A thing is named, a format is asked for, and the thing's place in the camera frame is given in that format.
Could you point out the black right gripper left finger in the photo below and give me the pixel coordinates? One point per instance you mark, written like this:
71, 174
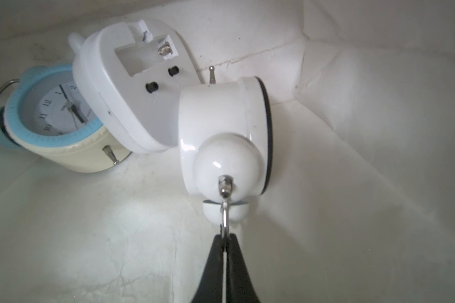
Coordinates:
211, 283

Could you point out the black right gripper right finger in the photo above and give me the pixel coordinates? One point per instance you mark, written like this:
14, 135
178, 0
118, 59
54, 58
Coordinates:
239, 287

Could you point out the white canvas bag yellow handles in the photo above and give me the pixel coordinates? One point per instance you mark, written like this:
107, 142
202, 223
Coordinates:
361, 201

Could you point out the white twin bell alarm clock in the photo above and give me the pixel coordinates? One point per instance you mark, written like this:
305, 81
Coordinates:
225, 139

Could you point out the white oval alarm clock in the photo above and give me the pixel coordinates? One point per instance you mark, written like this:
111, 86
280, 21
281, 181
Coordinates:
131, 75

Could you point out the round blue cream alarm clock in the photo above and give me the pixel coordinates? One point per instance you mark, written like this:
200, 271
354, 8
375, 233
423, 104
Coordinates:
43, 112

